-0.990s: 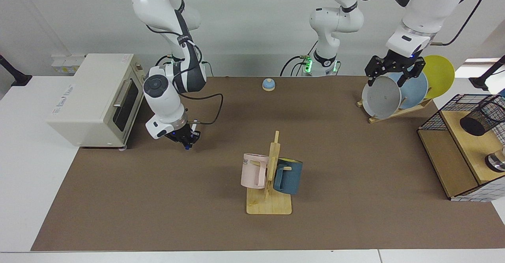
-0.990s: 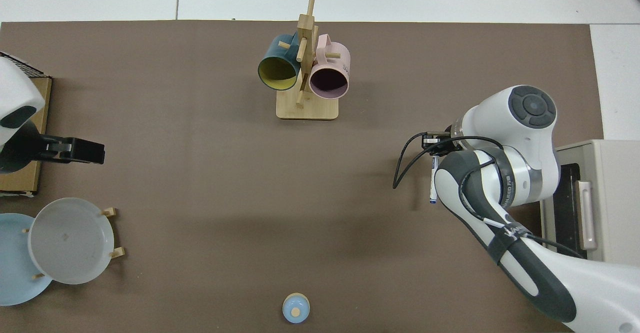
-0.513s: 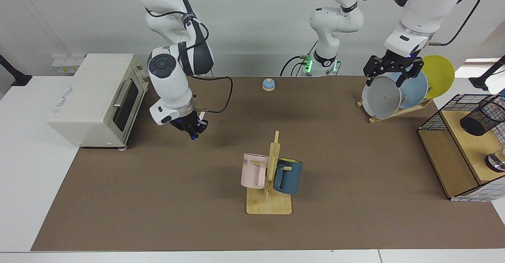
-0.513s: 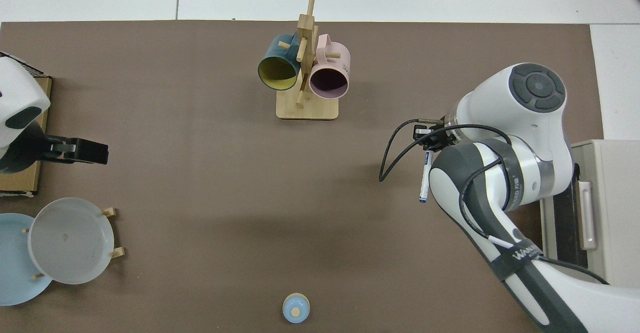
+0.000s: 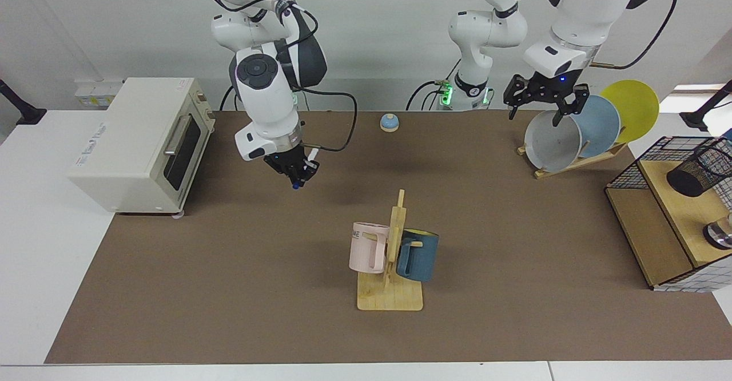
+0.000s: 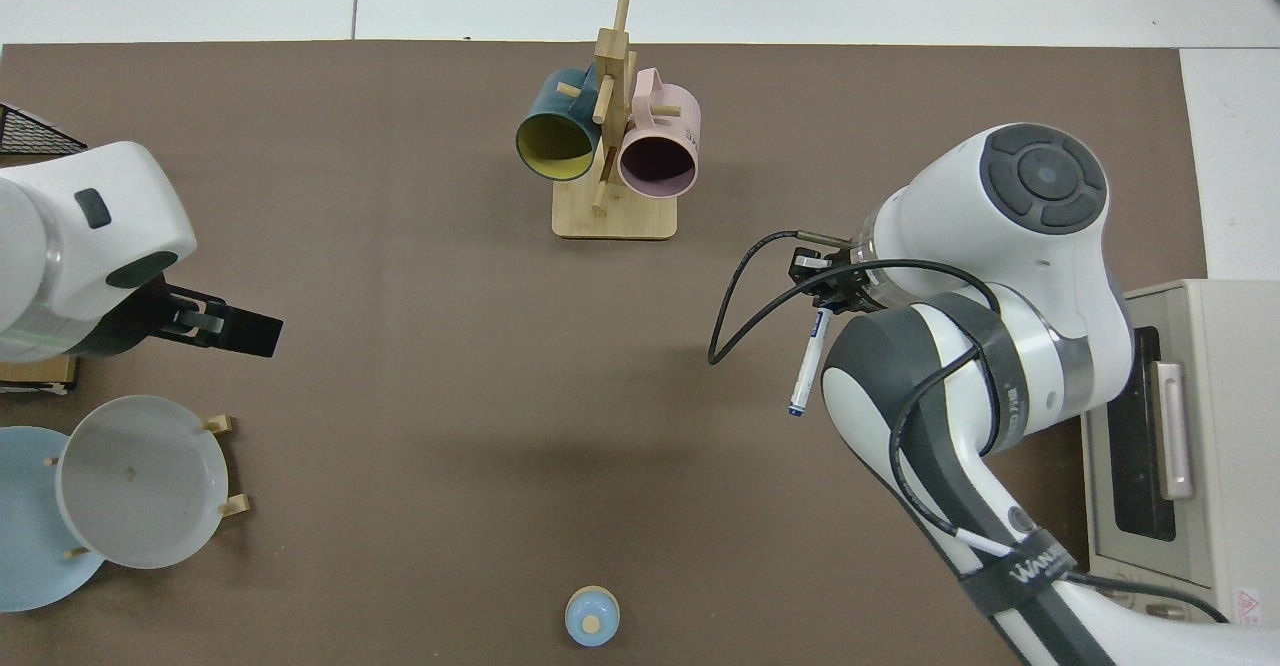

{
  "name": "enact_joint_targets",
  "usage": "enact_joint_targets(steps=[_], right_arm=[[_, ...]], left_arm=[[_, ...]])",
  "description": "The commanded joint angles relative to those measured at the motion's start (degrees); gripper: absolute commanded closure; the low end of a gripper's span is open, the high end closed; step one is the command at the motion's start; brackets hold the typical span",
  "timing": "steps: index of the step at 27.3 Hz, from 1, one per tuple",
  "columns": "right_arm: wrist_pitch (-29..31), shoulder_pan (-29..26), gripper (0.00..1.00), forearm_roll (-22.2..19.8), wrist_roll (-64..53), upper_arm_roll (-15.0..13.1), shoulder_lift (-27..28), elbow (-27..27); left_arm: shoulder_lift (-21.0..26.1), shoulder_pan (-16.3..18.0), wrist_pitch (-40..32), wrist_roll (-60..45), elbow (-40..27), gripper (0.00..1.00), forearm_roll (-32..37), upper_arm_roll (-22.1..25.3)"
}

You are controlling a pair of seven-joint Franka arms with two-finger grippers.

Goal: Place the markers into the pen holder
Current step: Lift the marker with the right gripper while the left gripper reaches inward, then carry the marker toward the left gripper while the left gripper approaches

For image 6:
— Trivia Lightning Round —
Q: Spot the small blue round thing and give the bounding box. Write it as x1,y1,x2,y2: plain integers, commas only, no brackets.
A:
565,586,622,648

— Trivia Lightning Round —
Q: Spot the wooden cup stand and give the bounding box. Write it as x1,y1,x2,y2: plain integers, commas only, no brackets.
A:
552,0,681,241

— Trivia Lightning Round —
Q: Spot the pale toaster oven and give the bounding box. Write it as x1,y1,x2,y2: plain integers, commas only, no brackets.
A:
1080,279,1280,627

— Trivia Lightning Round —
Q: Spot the grey plate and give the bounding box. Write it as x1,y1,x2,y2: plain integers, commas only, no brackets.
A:
55,395,230,570

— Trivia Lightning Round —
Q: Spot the wire basket wooden floor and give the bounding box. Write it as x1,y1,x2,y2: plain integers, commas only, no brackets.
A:
0,103,89,397

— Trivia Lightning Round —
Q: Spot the blue and white marker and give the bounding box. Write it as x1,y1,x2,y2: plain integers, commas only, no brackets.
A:
787,308,835,418

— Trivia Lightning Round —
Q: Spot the brown table cloth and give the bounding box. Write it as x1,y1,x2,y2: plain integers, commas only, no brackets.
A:
0,41,1209,666

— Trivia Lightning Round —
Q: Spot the teal cup yellow inside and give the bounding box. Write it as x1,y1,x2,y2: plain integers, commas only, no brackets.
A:
515,66,606,183

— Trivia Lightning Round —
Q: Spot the wooden plate rack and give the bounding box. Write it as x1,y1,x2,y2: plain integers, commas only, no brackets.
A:
45,414,251,559

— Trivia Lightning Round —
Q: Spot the light blue plate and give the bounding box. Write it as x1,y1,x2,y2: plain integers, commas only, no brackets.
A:
0,426,106,613

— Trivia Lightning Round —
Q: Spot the pink cup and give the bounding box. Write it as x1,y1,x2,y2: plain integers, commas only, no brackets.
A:
617,68,703,199

